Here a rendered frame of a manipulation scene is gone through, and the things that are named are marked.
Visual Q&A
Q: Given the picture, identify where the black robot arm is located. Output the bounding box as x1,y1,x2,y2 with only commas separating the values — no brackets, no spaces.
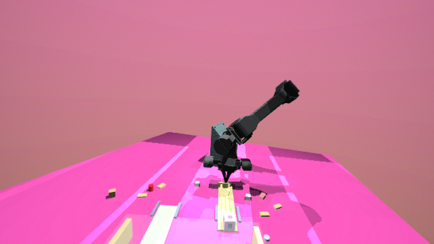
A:
214,80,299,174

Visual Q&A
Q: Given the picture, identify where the white flat strip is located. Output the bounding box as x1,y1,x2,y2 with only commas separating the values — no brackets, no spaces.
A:
155,205,177,217

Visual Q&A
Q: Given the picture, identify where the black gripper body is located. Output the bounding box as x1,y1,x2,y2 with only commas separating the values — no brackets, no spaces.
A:
203,147,252,171

